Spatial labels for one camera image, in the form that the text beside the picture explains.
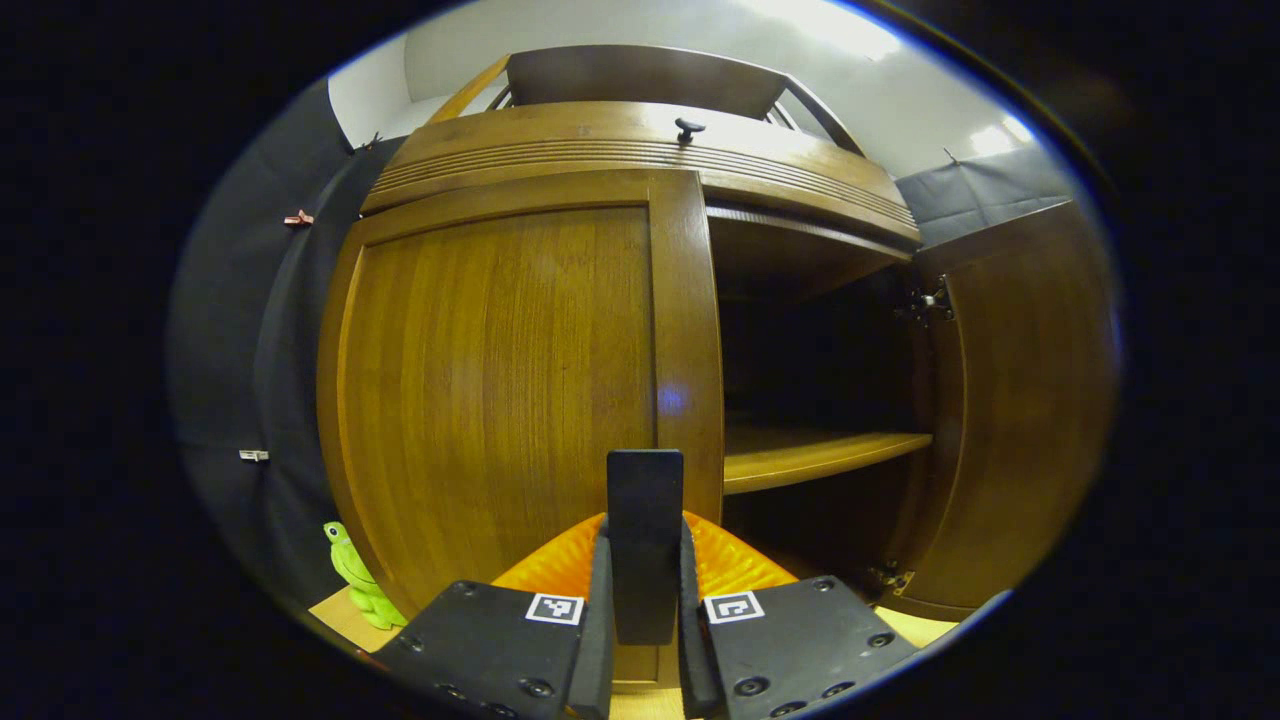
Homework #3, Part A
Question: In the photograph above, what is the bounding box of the green frog toy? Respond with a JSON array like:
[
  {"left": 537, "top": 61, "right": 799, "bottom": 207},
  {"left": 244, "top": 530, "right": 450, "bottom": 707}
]
[{"left": 322, "top": 520, "right": 409, "bottom": 631}]

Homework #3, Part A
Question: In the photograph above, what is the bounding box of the small ceiling light panel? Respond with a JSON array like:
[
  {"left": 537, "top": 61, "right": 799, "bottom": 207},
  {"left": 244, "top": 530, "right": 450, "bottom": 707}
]
[{"left": 970, "top": 115, "right": 1036, "bottom": 158}]

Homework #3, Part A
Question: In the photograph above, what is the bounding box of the wooden inner cabinet shelf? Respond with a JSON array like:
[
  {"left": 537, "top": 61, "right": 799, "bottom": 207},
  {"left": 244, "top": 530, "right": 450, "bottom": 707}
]
[{"left": 722, "top": 425, "right": 934, "bottom": 496}]

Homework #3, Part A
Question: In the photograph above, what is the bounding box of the wooden double-door shoe cabinet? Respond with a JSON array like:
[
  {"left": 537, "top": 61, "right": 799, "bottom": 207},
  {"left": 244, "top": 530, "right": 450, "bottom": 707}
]
[{"left": 317, "top": 45, "right": 1121, "bottom": 693}]

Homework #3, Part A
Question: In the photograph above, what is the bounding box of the wooden cabinet door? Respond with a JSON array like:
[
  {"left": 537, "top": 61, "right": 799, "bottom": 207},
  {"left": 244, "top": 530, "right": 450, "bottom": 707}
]
[
  {"left": 317, "top": 170, "right": 726, "bottom": 693},
  {"left": 880, "top": 200, "right": 1121, "bottom": 623}
]

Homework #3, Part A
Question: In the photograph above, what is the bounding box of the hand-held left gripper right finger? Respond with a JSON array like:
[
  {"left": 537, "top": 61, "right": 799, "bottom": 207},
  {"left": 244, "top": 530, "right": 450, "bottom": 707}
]
[{"left": 680, "top": 510, "right": 919, "bottom": 720}]

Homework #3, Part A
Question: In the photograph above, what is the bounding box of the wooden drawer with black knob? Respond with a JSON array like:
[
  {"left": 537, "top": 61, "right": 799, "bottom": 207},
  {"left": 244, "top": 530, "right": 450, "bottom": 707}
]
[{"left": 360, "top": 100, "right": 923, "bottom": 251}]

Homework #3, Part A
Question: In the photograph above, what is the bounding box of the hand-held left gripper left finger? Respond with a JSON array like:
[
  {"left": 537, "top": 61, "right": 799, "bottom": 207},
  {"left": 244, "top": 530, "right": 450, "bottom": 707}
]
[{"left": 370, "top": 512, "right": 613, "bottom": 720}]

